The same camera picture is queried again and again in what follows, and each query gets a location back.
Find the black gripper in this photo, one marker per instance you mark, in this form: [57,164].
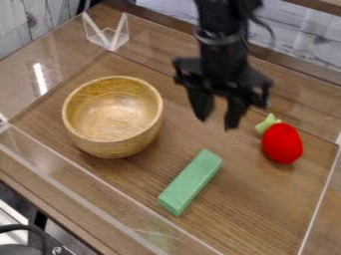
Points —
[219,73]

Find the green rectangular block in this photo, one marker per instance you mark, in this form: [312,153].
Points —
[190,181]

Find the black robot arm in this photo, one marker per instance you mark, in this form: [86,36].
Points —
[225,19]

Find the light wooden bowl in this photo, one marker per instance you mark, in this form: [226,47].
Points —
[112,116]

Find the red plush strawberry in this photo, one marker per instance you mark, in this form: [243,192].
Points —
[281,141]

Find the clear acrylic corner bracket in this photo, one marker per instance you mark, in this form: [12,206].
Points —
[107,38]

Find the clear acrylic tray wall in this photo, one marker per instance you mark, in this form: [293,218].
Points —
[114,224]

